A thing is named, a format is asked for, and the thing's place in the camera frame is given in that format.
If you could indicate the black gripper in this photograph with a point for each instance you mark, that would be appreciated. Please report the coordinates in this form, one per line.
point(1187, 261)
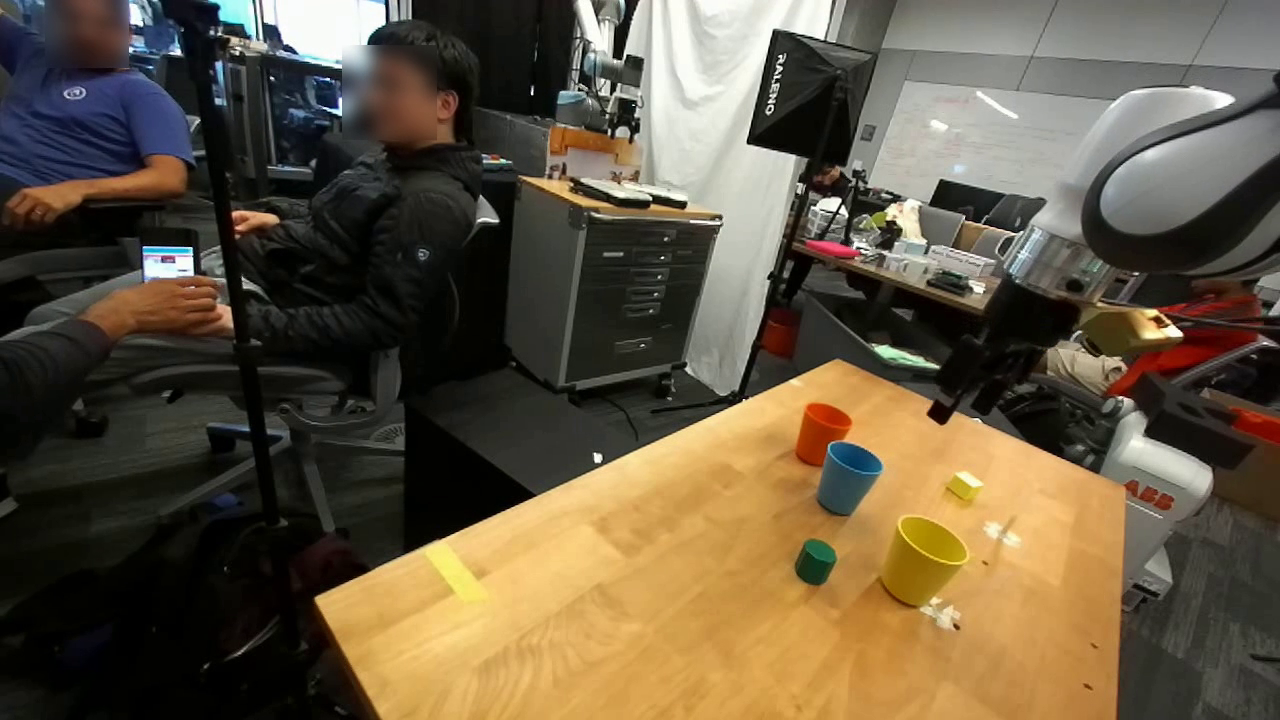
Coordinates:
point(1022, 324)

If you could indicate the orange plastic cup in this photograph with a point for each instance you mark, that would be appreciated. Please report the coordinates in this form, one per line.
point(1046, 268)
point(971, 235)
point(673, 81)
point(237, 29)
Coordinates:
point(820, 434)

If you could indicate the yellow plastic cup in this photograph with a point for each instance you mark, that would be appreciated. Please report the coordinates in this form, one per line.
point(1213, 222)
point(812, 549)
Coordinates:
point(920, 565)

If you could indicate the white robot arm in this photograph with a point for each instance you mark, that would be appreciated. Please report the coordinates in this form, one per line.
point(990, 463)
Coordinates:
point(1187, 187)

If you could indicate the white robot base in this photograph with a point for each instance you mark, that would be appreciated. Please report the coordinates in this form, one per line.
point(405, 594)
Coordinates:
point(1153, 483)

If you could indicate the blue plastic cup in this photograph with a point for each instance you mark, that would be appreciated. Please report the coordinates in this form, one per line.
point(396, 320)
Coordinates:
point(846, 483)

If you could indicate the small yellow block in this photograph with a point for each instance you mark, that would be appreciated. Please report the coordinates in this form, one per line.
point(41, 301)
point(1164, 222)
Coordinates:
point(964, 486)

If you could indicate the cluttered wooden desk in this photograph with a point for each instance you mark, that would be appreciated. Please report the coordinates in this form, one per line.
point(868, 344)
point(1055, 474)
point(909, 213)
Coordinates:
point(905, 282)

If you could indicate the small clear plastic piece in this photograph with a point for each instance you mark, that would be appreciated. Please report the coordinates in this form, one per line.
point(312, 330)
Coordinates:
point(1002, 534)

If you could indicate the red bucket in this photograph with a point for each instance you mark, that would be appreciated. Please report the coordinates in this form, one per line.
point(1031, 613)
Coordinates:
point(783, 334)

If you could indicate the black light stand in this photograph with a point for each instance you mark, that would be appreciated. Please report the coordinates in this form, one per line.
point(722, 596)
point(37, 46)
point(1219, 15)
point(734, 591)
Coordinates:
point(772, 285)

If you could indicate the small white crumpled object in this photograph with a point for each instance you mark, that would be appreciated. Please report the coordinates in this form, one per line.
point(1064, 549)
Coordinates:
point(941, 613)

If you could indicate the small green block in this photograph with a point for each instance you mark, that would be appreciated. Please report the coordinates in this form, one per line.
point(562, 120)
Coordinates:
point(812, 565)

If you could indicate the person in red shirt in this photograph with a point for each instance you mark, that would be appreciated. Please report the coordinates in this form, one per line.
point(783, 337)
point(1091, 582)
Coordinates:
point(1224, 320)

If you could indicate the black softbox light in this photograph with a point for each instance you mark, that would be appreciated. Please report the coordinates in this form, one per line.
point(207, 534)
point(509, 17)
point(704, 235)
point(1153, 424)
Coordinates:
point(805, 94)

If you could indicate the grey drawer cabinet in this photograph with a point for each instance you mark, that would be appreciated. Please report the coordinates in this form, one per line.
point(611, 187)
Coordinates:
point(603, 295)

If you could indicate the white curtain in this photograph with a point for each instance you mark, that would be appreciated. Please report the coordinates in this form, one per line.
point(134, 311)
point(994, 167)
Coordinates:
point(695, 104)

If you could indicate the black keyboard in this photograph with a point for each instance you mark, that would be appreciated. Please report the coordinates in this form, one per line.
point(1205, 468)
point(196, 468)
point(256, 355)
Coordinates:
point(615, 189)

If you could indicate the orange cardboard box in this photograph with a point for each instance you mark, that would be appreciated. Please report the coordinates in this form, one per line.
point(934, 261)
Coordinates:
point(587, 150)

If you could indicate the yellow tape strip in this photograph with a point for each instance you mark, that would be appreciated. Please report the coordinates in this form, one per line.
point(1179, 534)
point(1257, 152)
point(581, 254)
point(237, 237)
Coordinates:
point(456, 574)

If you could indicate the person in black jacket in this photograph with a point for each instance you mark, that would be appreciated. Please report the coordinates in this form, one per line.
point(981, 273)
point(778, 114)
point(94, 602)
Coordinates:
point(384, 254)

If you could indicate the grey office chair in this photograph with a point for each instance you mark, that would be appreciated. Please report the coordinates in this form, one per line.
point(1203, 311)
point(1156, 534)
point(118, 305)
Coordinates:
point(361, 424)

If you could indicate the black tripod pole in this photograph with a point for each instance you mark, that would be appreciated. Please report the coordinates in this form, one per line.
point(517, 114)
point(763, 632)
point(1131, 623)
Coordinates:
point(237, 334)

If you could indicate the lit smartphone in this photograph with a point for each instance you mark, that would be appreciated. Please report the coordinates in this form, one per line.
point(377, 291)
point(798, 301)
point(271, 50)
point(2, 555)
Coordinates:
point(169, 261)

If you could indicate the person in grey sleeve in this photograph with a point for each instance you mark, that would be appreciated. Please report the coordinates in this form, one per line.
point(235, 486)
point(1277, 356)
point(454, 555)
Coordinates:
point(54, 366)

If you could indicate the person in blue shirt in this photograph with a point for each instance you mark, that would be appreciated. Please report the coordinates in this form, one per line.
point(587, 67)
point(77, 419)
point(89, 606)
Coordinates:
point(81, 124)

